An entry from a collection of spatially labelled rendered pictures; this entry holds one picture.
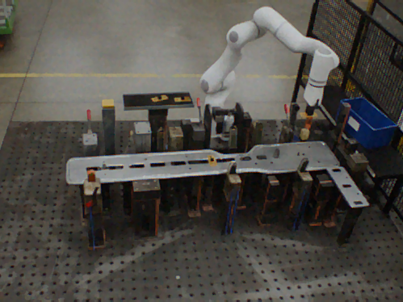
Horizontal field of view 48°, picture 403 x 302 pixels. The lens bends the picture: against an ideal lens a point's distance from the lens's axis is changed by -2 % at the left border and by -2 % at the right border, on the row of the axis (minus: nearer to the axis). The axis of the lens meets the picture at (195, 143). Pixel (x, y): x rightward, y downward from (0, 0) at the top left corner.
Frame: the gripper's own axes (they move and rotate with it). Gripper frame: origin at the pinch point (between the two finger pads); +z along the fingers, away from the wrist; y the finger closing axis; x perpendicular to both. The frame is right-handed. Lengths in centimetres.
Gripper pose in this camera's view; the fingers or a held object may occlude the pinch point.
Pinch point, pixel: (309, 110)
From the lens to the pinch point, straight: 232.8
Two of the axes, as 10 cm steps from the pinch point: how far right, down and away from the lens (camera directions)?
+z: -0.8, 8.0, 6.0
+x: 9.8, -0.6, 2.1
